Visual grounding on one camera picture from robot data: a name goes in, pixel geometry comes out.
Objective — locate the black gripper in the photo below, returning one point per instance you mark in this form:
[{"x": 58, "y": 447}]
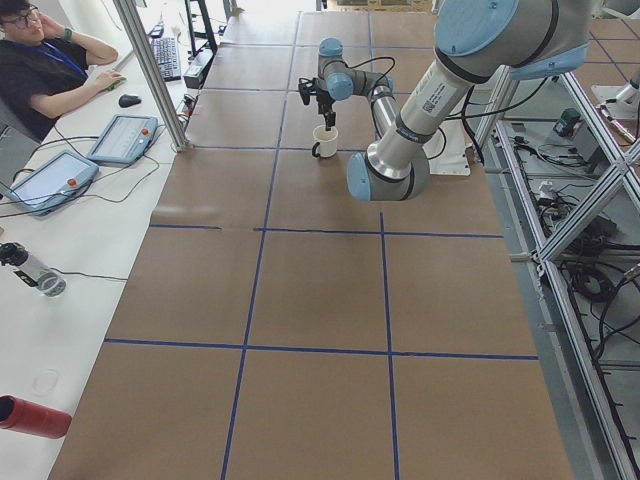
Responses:
[{"x": 324, "y": 100}]

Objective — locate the white smiley face mug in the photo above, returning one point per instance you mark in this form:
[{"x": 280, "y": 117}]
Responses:
[{"x": 324, "y": 142}]

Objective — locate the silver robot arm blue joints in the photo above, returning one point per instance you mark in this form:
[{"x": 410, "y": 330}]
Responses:
[{"x": 535, "y": 39}]

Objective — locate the black keyboard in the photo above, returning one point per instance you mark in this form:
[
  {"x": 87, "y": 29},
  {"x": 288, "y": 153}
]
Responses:
[{"x": 166, "y": 53}]

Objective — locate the far blue teach pendant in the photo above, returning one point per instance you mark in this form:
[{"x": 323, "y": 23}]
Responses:
[{"x": 124, "y": 140}]

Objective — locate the blue teach pendant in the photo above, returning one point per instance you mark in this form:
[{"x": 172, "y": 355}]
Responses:
[
  {"x": 54, "y": 184},
  {"x": 124, "y": 140}
]

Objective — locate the black computer mouse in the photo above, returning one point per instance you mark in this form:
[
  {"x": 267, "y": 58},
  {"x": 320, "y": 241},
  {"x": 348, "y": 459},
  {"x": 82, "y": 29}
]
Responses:
[{"x": 129, "y": 100}]

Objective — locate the brown paper table cover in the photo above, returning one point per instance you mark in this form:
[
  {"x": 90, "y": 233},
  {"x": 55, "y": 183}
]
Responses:
[{"x": 273, "y": 327}]

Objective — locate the near blue teach pendant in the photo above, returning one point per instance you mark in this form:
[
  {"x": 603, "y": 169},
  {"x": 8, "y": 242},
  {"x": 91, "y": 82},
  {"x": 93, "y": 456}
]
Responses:
[{"x": 54, "y": 184}]

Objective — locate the person in black shirt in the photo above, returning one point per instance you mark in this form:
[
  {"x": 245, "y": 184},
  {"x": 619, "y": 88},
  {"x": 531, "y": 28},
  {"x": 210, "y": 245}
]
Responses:
[{"x": 44, "y": 67}]

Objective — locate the clear water bottle black cap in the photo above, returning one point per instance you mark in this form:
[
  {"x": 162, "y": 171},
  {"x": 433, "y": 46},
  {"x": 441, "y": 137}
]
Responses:
[{"x": 31, "y": 270}]

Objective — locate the red cylindrical bottle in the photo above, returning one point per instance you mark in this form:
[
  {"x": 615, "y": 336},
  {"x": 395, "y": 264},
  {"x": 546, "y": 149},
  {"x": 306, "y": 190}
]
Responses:
[{"x": 27, "y": 417}]

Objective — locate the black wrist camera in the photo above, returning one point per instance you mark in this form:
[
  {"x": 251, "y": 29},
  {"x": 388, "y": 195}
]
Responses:
[{"x": 307, "y": 88}]

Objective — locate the white pedestal column with base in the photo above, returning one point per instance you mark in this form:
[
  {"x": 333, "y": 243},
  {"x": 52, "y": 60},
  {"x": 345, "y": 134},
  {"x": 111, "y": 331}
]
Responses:
[{"x": 446, "y": 150}]

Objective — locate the aluminium frame post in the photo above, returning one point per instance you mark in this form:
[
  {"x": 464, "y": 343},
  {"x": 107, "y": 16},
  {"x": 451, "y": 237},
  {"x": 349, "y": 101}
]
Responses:
[{"x": 134, "y": 28}]

